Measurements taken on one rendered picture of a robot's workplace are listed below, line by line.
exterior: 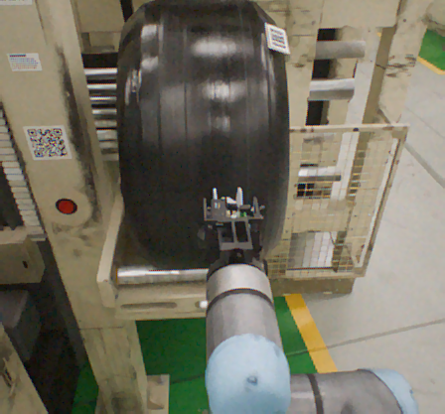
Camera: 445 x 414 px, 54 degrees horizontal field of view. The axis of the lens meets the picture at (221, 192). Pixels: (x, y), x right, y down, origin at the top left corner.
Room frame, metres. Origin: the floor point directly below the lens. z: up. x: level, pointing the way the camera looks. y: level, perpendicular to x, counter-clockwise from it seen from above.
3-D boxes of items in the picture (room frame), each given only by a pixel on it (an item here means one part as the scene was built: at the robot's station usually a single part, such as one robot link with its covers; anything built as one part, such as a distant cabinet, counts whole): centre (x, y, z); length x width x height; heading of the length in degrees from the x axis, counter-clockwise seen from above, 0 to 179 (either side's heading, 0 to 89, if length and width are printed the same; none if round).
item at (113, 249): (0.81, 0.26, 0.90); 0.40 x 0.03 x 0.10; 3
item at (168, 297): (0.68, 0.08, 0.84); 0.36 x 0.09 x 0.06; 93
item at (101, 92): (1.19, 0.32, 1.05); 0.20 x 0.15 x 0.30; 93
